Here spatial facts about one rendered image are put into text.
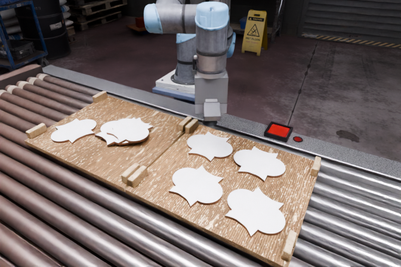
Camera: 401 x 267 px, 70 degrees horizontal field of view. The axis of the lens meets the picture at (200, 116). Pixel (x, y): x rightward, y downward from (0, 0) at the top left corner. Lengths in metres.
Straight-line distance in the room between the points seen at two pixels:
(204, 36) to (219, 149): 0.34
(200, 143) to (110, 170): 0.26
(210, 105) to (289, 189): 0.29
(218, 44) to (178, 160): 0.34
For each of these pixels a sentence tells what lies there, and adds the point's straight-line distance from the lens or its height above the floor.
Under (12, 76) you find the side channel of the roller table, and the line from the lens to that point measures 1.54.
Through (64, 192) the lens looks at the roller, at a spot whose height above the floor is 0.92.
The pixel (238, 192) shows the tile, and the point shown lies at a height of 0.94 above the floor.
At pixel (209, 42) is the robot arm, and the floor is 1.27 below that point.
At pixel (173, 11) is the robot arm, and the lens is 0.78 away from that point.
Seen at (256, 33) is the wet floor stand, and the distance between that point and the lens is 4.38.
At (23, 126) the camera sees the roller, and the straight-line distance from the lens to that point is 1.16.
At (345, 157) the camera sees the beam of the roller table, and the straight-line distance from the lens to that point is 0.96.
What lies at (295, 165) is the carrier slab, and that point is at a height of 0.94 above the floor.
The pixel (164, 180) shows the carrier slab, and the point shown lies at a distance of 0.76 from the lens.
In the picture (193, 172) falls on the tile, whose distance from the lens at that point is 0.77.
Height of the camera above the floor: 1.47
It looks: 32 degrees down
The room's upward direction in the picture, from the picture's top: straight up
